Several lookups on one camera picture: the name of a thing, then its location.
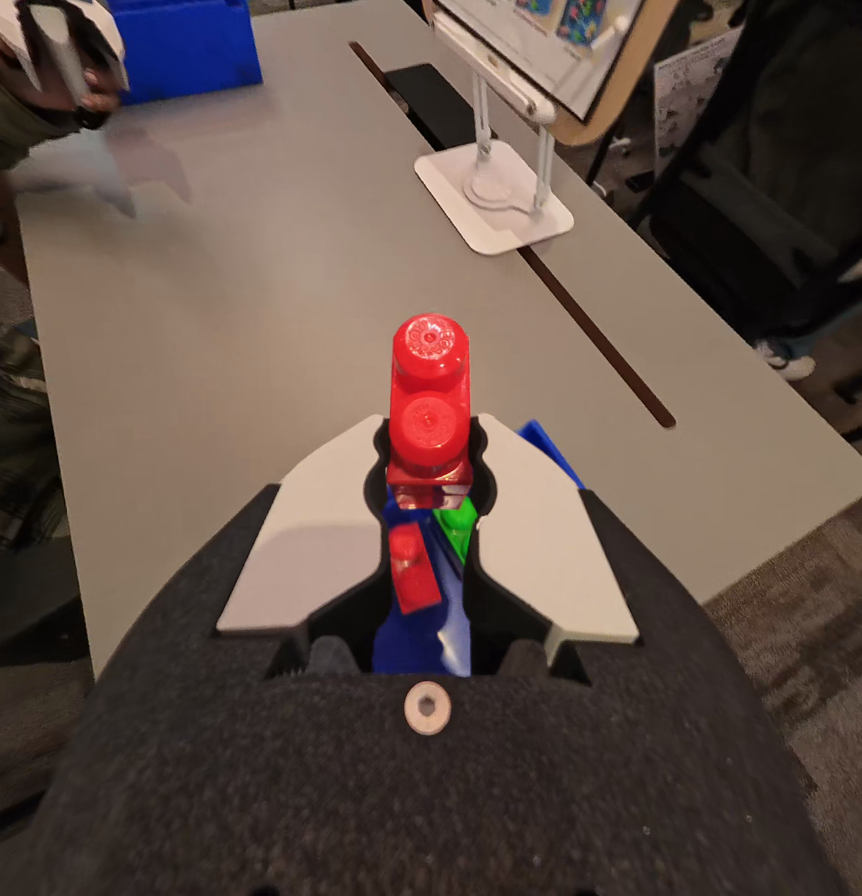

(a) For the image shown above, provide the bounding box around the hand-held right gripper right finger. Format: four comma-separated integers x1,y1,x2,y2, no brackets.
466,413,642,676

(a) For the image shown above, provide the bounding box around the person's left hand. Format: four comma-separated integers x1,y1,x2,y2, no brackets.
32,84,122,134

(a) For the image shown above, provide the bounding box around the black cable tray cover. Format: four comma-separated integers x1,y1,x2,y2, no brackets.
385,63,477,151

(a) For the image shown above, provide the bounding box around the blue plastic bin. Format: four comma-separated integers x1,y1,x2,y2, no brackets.
108,0,264,107
371,419,587,676

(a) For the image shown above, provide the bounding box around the instruction picture sheet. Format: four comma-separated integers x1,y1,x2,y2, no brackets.
438,0,645,120

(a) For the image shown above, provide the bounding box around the white tablet stand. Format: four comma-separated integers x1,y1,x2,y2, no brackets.
413,14,575,256

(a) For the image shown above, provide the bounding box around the black office chair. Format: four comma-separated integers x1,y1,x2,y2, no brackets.
630,0,862,337

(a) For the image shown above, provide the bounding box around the red two-stud block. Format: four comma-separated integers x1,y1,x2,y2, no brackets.
387,313,475,512

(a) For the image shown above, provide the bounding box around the person's left forearm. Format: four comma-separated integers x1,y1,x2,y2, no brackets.
0,42,78,172

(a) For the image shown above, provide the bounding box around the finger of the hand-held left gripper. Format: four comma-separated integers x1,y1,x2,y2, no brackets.
87,6,130,92
0,0,44,91

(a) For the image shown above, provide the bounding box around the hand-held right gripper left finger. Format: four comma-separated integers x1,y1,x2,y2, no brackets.
216,413,394,676

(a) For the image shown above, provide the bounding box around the printed paper sheet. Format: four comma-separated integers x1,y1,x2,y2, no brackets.
653,27,745,176

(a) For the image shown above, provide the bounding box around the green block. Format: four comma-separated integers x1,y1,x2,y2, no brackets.
431,497,481,564

